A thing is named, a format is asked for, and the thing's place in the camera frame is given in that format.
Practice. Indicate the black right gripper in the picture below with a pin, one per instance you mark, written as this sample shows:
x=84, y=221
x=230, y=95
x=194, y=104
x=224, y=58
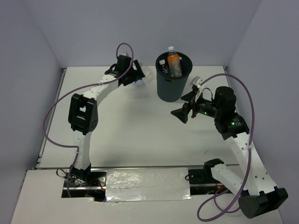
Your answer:
x=182, y=113

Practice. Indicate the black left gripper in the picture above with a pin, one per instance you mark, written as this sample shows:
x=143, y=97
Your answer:
x=136, y=74

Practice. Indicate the Pepsi label clear bottle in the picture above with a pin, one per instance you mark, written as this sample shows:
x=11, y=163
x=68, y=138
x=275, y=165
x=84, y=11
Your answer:
x=140, y=82

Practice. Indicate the green label clear bottle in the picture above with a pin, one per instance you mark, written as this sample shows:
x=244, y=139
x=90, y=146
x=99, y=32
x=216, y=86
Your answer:
x=163, y=66

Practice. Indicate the orange label juice bottle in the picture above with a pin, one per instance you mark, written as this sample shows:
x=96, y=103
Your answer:
x=174, y=62

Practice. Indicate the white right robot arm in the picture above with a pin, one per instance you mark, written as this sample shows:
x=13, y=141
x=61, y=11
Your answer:
x=257, y=195

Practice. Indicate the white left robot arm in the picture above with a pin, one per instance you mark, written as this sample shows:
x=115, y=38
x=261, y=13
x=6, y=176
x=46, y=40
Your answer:
x=83, y=112

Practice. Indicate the dark grey plastic bin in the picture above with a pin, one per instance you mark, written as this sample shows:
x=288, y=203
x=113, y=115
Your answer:
x=169, y=88

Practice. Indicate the clear empty plastic bottle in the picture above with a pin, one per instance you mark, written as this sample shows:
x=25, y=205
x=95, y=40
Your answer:
x=148, y=72

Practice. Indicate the silver foil covered panel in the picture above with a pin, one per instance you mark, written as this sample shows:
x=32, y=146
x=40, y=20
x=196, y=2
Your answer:
x=147, y=184

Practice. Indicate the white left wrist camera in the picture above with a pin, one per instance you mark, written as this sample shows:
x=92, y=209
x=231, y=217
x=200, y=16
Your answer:
x=124, y=54

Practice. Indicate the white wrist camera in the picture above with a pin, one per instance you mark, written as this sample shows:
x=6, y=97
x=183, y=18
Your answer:
x=197, y=85
x=124, y=54

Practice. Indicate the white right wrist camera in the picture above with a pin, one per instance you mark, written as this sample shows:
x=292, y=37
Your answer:
x=197, y=85

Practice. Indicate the metal base rail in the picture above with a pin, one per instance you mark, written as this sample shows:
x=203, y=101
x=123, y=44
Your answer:
x=72, y=187

